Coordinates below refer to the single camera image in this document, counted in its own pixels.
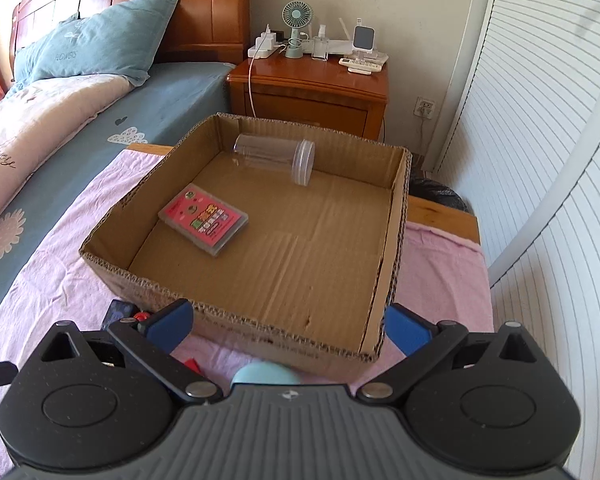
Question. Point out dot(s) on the pink cloth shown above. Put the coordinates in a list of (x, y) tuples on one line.
[(55, 270)]

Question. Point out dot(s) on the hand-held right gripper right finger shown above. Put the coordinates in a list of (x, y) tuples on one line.
[(405, 330)]

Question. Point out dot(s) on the white charger plug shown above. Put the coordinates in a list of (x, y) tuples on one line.
[(267, 35)]

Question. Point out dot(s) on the small green desk fan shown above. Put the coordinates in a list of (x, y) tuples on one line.
[(296, 15)]

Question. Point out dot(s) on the wooden headboard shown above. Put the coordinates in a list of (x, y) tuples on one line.
[(200, 5)]

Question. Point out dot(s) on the pink pillow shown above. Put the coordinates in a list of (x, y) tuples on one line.
[(30, 125)]

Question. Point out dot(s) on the clear small bottle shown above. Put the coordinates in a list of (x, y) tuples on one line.
[(321, 45)]

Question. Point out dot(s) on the white louvered closet door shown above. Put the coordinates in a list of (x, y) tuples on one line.
[(520, 85), (570, 285)]

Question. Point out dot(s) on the cardboard box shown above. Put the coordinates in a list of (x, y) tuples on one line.
[(290, 260)]

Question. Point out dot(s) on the clear plastic jar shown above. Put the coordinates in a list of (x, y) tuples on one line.
[(270, 152)]

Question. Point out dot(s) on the white power strip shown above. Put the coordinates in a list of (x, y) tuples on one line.
[(262, 51)]

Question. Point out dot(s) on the white remote control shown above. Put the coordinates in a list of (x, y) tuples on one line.
[(349, 62), (367, 67)]

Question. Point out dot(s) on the teal egg-shaped toy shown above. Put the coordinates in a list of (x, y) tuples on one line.
[(265, 375)]

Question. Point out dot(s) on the white router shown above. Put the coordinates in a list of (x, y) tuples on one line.
[(340, 45)]

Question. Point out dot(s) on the white stand with grey screen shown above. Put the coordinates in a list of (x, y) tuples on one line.
[(363, 37)]

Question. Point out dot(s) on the blue bed sheet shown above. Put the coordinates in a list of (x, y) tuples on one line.
[(170, 95)]

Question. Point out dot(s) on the black bag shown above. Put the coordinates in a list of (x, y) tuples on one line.
[(435, 190)]

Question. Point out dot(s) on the white wall socket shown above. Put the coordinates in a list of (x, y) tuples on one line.
[(425, 107)]

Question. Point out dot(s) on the wooden nightstand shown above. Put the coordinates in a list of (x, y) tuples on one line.
[(305, 90)]

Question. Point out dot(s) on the blue pillow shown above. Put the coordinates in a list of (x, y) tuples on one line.
[(95, 40)]

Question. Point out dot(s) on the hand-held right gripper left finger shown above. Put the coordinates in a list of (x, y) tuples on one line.
[(172, 322)]

